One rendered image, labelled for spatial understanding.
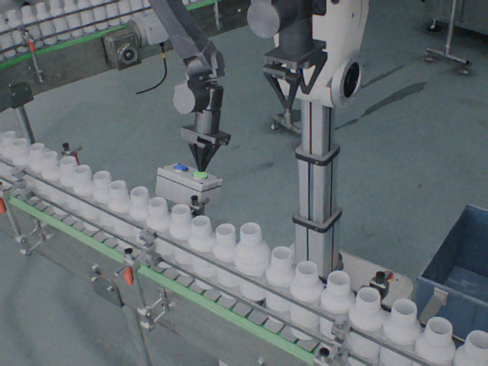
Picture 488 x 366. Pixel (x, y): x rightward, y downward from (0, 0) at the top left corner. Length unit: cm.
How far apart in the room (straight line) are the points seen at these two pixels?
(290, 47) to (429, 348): 52
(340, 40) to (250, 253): 64
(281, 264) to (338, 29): 65
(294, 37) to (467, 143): 275
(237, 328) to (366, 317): 30
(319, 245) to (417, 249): 101
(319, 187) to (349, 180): 147
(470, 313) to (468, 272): 35
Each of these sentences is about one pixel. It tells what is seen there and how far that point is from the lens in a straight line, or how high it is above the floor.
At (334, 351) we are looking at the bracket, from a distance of 100.
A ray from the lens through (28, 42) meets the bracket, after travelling 248.
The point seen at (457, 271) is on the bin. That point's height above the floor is 73.
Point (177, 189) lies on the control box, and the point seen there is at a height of 109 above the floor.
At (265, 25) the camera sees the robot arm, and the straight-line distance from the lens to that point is 88.
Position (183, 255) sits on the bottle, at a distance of 120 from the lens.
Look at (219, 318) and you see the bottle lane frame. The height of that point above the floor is 97.
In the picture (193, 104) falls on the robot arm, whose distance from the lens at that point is 120.
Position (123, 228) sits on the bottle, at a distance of 131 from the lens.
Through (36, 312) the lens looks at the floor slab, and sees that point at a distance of 274.
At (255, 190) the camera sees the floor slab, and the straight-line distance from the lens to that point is 315.
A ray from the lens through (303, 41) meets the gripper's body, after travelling 96.
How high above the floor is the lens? 187
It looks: 36 degrees down
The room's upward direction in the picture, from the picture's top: 5 degrees counter-clockwise
